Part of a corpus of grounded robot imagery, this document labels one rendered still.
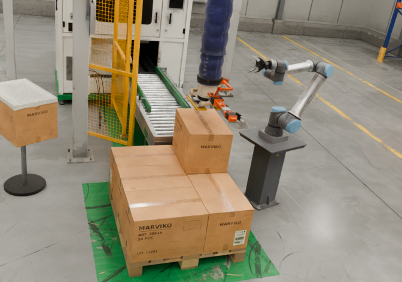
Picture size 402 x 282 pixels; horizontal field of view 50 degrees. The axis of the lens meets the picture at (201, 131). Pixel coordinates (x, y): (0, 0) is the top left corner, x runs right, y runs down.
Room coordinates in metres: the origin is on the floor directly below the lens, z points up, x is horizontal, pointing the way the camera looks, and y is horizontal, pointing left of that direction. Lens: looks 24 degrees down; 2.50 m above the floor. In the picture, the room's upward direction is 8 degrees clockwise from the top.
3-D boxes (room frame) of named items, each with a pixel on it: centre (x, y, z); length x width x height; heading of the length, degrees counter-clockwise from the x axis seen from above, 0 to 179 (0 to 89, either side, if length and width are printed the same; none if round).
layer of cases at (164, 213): (3.32, 0.16, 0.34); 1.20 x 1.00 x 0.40; 22
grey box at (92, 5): (4.41, 1.27, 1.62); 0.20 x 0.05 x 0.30; 22
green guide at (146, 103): (5.38, 0.96, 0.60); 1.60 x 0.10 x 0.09; 22
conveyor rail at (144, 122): (5.03, 0.88, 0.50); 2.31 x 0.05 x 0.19; 22
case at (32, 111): (3.63, 1.69, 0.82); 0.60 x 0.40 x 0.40; 50
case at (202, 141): (3.72, -0.01, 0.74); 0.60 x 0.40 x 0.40; 18
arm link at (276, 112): (3.97, -0.74, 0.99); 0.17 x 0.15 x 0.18; 34
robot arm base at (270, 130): (3.98, -0.73, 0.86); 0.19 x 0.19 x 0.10
